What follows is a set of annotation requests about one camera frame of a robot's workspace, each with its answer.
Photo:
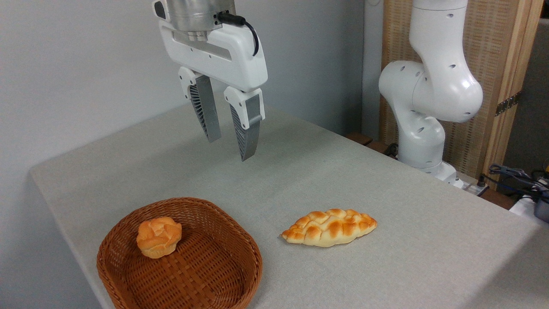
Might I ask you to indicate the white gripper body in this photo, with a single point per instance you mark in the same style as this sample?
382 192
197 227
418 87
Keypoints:
240 64

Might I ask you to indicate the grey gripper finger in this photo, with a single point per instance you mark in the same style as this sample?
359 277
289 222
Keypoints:
208 111
248 133

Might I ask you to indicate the long braided bread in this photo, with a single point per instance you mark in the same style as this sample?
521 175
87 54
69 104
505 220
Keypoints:
330 227

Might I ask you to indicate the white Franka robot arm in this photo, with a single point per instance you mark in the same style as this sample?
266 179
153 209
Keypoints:
437 86

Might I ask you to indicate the round bread roll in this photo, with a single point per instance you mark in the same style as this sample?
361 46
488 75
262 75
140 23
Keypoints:
158 237

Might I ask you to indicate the brown wicker basket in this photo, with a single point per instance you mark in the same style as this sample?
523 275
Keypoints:
214 266

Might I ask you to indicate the silver metal wrist flange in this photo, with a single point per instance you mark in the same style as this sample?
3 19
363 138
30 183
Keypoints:
193 13

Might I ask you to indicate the grey tablecloth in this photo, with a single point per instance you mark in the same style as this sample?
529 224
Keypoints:
343 180

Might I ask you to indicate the black plug connector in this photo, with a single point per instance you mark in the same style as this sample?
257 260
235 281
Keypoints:
481 186

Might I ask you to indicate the dark metal screen hinge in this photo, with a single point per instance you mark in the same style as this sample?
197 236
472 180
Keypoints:
508 104

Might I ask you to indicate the white box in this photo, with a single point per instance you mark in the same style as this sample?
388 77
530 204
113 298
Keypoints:
523 208

